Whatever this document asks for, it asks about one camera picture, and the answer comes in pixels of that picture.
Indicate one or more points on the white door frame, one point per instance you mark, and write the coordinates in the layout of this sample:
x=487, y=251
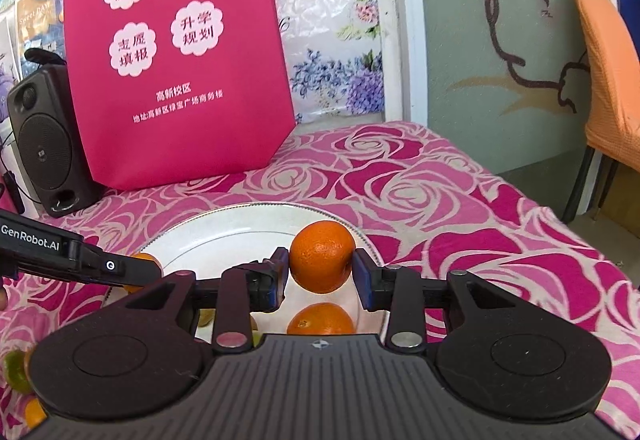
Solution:
x=405, y=20

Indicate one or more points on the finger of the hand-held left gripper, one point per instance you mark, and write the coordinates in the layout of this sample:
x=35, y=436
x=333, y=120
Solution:
x=115, y=267

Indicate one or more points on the black speaker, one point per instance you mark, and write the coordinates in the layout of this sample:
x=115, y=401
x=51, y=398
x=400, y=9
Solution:
x=45, y=155

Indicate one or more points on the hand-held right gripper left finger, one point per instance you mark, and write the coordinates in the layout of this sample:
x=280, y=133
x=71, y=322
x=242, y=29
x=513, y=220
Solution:
x=282, y=277

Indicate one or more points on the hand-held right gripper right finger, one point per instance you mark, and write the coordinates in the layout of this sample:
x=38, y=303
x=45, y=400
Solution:
x=362, y=280

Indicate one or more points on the green apple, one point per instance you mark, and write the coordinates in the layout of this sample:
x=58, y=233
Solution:
x=17, y=370

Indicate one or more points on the black microphone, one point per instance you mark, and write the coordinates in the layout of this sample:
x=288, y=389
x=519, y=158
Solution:
x=42, y=56

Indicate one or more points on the floral plastic sheet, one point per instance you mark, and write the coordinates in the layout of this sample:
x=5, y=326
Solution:
x=330, y=20

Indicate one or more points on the orange chair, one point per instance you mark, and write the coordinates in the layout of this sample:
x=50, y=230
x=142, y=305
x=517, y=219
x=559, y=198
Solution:
x=610, y=95

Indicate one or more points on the pink rose tablecloth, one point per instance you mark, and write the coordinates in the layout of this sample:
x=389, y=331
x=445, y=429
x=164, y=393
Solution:
x=450, y=220

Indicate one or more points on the small yellow-green pear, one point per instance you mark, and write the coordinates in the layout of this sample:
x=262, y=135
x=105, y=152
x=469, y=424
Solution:
x=204, y=318
x=256, y=337

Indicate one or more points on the white plate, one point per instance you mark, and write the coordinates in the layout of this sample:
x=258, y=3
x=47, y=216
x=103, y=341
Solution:
x=225, y=240

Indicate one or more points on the pink tote bag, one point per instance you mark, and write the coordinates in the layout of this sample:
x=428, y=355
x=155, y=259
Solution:
x=175, y=145

